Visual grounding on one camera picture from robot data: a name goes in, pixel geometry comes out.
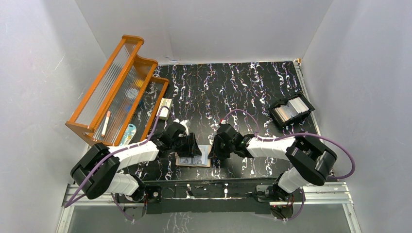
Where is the beige leather card holder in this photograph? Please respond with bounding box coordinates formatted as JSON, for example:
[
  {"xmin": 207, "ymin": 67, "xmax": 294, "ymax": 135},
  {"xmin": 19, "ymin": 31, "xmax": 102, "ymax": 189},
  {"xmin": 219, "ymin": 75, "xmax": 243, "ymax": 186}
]
[{"xmin": 176, "ymin": 145, "xmax": 211, "ymax": 167}]

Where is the printed grey credit card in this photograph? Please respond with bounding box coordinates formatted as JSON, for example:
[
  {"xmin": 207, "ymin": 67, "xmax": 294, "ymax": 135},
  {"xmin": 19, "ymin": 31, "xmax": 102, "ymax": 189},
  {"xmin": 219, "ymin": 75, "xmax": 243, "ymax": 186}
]
[{"xmin": 176, "ymin": 157, "xmax": 193, "ymax": 166}]

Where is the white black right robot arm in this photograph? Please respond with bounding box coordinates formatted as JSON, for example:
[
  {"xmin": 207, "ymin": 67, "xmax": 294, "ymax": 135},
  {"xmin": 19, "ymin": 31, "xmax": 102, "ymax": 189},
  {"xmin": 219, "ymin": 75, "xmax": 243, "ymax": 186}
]
[{"xmin": 208, "ymin": 124, "xmax": 337, "ymax": 201}]

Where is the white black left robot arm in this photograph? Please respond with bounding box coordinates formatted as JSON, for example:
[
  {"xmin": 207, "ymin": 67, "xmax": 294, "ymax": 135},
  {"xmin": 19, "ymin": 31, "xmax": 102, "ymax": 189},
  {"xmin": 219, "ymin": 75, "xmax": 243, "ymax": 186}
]
[{"xmin": 70, "ymin": 120, "xmax": 202, "ymax": 202}]

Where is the black card storage box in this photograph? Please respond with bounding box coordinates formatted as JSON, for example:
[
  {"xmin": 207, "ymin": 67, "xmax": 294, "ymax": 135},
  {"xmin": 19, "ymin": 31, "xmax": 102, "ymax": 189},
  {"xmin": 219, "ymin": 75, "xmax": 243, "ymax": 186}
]
[{"xmin": 268, "ymin": 92, "xmax": 315, "ymax": 127}]

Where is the cream box with red label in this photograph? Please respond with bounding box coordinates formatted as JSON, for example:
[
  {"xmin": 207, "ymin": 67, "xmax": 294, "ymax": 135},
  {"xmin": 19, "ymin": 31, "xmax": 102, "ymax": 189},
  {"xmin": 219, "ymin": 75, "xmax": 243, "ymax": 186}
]
[{"xmin": 157, "ymin": 98, "xmax": 172, "ymax": 120}]

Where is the teal item in blister pack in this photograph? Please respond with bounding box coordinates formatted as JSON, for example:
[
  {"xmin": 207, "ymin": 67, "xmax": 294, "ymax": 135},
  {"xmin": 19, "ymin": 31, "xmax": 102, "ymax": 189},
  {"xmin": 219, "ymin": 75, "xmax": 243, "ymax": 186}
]
[{"xmin": 119, "ymin": 124, "xmax": 137, "ymax": 146}]

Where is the blue grey eraser block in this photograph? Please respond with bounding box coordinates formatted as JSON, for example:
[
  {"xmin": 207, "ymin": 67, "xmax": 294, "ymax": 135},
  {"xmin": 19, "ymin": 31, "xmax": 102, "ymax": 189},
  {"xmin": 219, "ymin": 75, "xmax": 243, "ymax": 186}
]
[{"xmin": 124, "ymin": 100, "xmax": 143, "ymax": 112}]

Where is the orange wooden shelf rack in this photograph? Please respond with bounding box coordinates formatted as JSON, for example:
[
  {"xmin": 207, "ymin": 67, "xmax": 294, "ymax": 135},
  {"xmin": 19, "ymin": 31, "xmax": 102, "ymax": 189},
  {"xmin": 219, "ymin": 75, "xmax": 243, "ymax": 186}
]
[{"xmin": 66, "ymin": 35, "xmax": 170, "ymax": 146}]

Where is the yellow item on shelf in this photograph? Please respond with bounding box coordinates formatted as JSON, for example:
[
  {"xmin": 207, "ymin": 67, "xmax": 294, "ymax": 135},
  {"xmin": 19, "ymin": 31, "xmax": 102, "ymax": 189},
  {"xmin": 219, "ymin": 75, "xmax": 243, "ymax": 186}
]
[{"xmin": 135, "ymin": 80, "xmax": 144, "ymax": 88}]

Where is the white marker pen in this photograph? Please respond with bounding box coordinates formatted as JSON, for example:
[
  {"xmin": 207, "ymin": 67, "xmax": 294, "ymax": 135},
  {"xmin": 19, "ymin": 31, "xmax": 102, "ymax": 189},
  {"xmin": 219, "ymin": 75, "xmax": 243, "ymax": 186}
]
[{"xmin": 101, "ymin": 111, "xmax": 111, "ymax": 137}]

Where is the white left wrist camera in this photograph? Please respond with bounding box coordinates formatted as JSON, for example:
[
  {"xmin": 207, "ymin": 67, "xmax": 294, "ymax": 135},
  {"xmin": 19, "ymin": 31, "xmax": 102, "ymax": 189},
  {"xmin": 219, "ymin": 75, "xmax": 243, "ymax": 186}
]
[{"xmin": 179, "ymin": 119, "xmax": 190, "ymax": 134}]

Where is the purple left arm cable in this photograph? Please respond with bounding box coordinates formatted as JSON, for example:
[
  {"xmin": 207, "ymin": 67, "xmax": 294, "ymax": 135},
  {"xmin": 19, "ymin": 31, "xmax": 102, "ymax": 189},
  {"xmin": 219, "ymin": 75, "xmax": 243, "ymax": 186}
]
[{"xmin": 64, "ymin": 105, "xmax": 176, "ymax": 208}]

